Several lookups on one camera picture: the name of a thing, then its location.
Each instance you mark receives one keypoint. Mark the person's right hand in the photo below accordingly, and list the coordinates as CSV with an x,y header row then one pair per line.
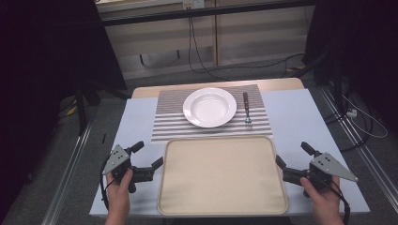
x,y
325,201

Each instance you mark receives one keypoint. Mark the metal floor rail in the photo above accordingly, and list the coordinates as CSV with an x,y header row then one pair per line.
x,y
65,181
369,159

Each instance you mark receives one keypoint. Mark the striped placemat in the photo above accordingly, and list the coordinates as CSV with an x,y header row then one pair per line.
x,y
169,125

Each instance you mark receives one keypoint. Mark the small black stick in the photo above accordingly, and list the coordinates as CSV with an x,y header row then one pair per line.
x,y
104,138

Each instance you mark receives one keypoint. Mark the beige plastic tray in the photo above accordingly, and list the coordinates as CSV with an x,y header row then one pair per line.
x,y
222,178

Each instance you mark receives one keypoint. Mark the white deep plate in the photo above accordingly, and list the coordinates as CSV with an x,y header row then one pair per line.
x,y
209,107

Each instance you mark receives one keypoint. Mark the light blue table cover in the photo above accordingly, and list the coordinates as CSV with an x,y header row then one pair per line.
x,y
136,125

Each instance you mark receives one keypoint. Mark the yellow tape strip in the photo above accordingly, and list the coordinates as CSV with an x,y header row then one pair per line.
x,y
72,110
295,68

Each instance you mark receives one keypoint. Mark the person's left hand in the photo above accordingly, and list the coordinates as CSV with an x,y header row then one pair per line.
x,y
119,197

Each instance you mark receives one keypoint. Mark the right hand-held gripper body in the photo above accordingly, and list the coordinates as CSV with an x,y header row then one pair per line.
x,y
328,165

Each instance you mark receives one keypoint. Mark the black metal stand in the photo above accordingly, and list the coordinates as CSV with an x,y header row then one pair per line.
x,y
82,112
337,87

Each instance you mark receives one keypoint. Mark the black horizontal bar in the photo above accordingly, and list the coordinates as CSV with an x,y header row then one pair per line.
x,y
219,11

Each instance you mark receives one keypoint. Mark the white wall socket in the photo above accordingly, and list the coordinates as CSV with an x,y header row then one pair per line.
x,y
193,4

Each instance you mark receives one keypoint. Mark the beige cabinet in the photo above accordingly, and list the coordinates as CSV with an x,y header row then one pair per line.
x,y
256,37

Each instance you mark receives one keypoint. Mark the dark curtain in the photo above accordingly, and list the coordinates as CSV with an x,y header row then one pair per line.
x,y
369,47
37,78

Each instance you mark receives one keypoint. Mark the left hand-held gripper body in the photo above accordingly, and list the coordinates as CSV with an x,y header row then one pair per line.
x,y
117,158

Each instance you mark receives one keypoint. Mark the white power strip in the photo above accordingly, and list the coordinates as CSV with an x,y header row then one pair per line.
x,y
351,113

